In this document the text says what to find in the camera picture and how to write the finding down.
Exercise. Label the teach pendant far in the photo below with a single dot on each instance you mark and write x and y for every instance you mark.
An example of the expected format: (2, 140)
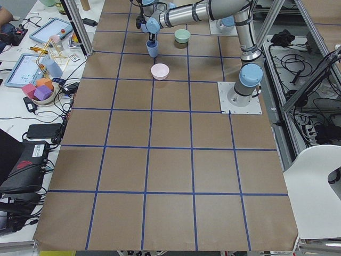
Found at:
(55, 26)

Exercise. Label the aluminium frame post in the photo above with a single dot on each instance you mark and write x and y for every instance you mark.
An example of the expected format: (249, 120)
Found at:
(76, 21)

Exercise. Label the teach pendant near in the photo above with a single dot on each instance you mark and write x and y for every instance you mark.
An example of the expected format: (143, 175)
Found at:
(24, 72)

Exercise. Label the white chair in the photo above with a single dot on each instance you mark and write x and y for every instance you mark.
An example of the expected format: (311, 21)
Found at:
(316, 206)

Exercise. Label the green bowl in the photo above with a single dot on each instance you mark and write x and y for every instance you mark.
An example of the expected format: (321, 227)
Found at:
(182, 36)

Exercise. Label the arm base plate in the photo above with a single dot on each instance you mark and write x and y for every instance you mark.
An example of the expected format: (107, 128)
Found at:
(233, 103)
(223, 27)

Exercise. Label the blue cup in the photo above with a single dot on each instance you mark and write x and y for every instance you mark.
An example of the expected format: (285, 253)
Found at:
(53, 68)
(152, 49)

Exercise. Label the pale cup on desk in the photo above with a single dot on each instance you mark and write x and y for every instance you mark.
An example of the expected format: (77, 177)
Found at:
(56, 42)

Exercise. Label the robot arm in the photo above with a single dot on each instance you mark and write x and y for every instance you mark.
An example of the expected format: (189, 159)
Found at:
(157, 15)

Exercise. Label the gold wire rack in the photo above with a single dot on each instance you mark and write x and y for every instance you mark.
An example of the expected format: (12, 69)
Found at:
(47, 51)

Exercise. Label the beige bowl with blocks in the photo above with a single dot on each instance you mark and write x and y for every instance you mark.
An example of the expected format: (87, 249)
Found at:
(48, 101)

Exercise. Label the blue cup on rack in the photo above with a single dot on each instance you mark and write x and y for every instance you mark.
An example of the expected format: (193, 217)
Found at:
(53, 68)

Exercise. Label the black laptop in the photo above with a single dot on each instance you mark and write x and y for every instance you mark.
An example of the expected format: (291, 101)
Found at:
(22, 164)

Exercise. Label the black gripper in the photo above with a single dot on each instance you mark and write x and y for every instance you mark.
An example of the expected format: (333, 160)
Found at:
(152, 36)

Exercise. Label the teach pendant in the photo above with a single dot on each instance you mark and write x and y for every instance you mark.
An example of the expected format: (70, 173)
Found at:
(55, 26)
(24, 72)

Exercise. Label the orange foam block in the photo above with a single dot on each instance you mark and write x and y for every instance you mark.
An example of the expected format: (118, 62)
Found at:
(45, 81)

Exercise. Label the purple foam block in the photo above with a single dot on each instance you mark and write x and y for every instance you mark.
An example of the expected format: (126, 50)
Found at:
(42, 93)

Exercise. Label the black power adapter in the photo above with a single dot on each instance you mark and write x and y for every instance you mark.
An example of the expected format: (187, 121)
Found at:
(89, 22)

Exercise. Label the pink bowl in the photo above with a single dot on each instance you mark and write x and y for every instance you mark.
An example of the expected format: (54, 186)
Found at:
(160, 71)

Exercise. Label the magenta foam block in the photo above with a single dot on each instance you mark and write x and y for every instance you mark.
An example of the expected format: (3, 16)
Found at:
(29, 90)

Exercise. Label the black power brick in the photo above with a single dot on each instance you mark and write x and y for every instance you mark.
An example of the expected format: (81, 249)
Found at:
(43, 131)

